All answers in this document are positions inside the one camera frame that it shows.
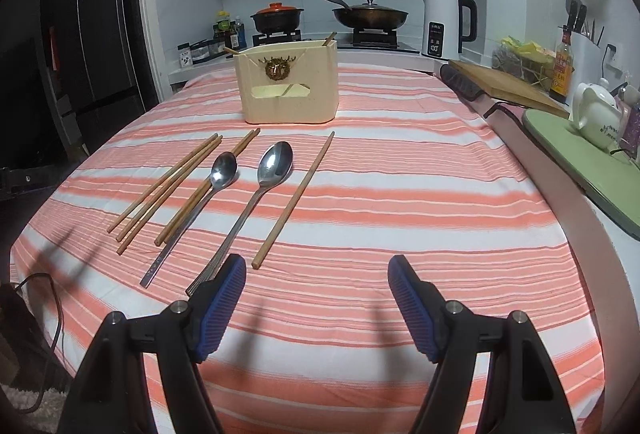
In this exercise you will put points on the small metal spoon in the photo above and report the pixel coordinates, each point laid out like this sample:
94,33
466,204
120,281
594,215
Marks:
223,171

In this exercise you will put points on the cream utensil holder box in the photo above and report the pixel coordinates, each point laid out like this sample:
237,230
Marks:
300,83

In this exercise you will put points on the soy sauce bottle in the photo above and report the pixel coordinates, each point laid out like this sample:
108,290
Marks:
562,68

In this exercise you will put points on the purple glitter cup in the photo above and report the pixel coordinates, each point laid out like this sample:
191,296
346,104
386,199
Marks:
632,123

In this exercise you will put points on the black ribbed bar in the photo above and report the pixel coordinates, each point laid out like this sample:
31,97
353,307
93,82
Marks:
460,81

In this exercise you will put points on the wooden chopstick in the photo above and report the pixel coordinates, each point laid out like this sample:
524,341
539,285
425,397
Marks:
170,197
294,199
231,50
245,145
170,188
162,183
182,224
329,38

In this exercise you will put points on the black refrigerator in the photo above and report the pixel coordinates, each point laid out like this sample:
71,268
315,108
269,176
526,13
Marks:
95,38

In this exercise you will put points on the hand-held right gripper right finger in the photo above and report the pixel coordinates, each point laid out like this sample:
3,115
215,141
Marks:
407,304

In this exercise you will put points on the wooden cutting board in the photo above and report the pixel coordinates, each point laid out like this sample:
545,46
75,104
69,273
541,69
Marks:
505,83

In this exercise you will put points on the white electric kettle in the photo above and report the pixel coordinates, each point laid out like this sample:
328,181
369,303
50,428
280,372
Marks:
440,28

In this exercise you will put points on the wall socket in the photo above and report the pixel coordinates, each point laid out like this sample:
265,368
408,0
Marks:
611,52

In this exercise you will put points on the dark sauce bottle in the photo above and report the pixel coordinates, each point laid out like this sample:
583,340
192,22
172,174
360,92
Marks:
238,33
217,33

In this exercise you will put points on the black gas stove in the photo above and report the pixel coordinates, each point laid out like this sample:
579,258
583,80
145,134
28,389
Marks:
370,38

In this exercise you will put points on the beige shaggy rug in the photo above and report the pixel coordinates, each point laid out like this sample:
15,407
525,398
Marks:
35,416

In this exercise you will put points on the orange striped tablecloth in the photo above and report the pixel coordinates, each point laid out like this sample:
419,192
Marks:
375,214

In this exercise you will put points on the green label sauce bottle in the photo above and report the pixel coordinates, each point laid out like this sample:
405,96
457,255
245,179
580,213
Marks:
223,24

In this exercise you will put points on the black clay pot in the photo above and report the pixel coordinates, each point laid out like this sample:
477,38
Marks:
277,23

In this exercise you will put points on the large metal spoon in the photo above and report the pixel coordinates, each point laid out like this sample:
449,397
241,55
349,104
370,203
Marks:
275,163

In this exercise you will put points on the dark wok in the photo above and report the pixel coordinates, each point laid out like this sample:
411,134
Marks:
370,19

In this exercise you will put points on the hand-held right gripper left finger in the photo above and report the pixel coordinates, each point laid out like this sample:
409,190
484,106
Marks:
220,304

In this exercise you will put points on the orange pot lid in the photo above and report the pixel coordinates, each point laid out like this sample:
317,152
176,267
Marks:
277,8

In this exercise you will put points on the green mat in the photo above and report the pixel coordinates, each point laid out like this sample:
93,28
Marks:
575,153

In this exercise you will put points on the glass wok lid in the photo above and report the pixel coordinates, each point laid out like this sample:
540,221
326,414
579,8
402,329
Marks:
370,4

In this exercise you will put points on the white knife holder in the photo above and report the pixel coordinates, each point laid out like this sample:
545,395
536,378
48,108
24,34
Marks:
587,58

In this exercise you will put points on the glass spice jar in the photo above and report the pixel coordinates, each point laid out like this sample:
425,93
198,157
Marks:
199,52
225,47
212,49

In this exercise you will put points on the white teapot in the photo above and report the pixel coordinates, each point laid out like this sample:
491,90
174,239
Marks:
597,116

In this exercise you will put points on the yellow plastic bag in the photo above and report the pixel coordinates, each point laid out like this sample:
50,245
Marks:
527,47

